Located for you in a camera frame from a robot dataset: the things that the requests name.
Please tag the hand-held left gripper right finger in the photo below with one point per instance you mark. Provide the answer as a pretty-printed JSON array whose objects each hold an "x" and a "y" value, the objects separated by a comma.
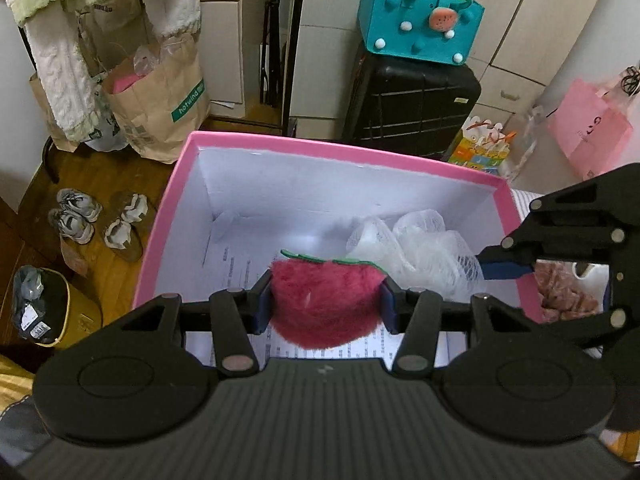
[{"x": 390, "y": 306}]

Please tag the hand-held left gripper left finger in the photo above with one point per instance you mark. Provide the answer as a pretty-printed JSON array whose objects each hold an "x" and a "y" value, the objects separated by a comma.
[{"x": 263, "y": 305}]

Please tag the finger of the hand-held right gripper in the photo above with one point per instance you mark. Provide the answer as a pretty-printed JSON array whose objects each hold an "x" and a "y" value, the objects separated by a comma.
[
  {"x": 500, "y": 269},
  {"x": 622, "y": 327}
]

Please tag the red plush strawberry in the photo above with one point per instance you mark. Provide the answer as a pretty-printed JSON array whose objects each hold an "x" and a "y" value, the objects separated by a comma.
[{"x": 325, "y": 305}]

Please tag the white mesh bath sponge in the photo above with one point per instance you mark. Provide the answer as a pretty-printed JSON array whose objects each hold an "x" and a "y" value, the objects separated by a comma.
[{"x": 430, "y": 255}]

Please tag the pink cardboard box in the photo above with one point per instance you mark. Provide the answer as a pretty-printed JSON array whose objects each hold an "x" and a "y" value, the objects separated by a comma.
[{"x": 170, "y": 260}]

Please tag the printed paper sheet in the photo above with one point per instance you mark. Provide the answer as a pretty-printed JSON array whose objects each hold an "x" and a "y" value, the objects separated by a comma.
[{"x": 235, "y": 270}]

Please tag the brown plush toy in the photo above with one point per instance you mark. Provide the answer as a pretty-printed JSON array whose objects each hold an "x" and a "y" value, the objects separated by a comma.
[{"x": 565, "y": 290}]

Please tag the striped bed sheet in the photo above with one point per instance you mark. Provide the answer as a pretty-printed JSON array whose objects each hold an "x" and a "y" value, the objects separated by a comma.
[{"x": 522, "y": 202}]

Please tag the colourful gift bag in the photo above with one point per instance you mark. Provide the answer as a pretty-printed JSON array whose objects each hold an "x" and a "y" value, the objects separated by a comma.
[{"x": 475, "y": 155}]

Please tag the clear plastic bag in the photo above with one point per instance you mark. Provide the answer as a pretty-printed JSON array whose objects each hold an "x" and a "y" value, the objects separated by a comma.
[{"x": 525, "y": 140}]

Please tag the brown white sandal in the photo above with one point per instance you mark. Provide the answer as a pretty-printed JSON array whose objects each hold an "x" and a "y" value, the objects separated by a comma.
[
  {"x": 120, "y": 237},
  {"x": 135, "y": 209}
]

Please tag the pink gift bag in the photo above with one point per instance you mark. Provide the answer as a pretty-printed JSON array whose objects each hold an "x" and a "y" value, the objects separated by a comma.
[{"x": 590, "y": 130}]

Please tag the yellow basket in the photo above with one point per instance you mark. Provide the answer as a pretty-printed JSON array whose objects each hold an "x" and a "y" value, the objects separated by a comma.
[{"x": 80, "y": 320}]

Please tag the black suitcase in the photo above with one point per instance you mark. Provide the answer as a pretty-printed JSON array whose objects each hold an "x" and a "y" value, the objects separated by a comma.
[{"x": 410, "y": 105}]

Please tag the grey white sneaker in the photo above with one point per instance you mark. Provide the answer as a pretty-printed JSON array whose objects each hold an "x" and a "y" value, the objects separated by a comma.
[
  {"x": 70, "y": 225},
  {"x": 80, "y": 204}
]

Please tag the brown paper bag green label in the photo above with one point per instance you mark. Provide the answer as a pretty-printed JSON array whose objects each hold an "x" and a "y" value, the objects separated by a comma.
[{"x": 160, "y": 105}]

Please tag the dark cloth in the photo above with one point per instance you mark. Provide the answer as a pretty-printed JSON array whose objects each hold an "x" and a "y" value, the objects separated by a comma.
[{"x": 37, "y": 305}]

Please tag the white green plastic bag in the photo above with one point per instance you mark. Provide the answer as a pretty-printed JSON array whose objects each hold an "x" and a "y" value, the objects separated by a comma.
[{"x": 102, "y": 130}]

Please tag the black tripod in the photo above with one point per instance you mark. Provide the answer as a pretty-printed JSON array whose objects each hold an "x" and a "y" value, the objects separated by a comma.
[{"x": 272, "y": 60}]

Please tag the yellow blanket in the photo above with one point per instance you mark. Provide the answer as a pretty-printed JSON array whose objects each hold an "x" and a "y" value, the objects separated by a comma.
[{"x": 15, "y": 375}]

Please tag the white wardrobe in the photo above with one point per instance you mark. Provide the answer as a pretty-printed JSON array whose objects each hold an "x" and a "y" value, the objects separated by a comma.
[{"x": 525, "y": 10}]

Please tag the pink cloth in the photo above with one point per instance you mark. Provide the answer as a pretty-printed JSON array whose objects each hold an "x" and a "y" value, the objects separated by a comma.
[{"x": 125, "y": 84}]

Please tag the clear plastic wrap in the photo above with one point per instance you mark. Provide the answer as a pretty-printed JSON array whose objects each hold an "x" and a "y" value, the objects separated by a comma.
[{"x": 165, "y": 55}]

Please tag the beige cabinet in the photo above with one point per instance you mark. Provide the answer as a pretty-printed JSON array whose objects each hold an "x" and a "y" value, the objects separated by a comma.
[{"x": 220, "y": 35}]

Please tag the teal felt tote bag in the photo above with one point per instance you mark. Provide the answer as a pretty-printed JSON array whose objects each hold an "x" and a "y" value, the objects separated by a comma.
[{"x": 400, "y": 5}]

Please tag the white green fleece robe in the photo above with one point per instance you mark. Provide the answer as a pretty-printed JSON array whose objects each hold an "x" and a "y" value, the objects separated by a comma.
[{"x": 55, "y": 60}]

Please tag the black metal frame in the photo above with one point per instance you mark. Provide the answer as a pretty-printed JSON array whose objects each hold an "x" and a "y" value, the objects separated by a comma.
[{"x": 295, "y": 35}]

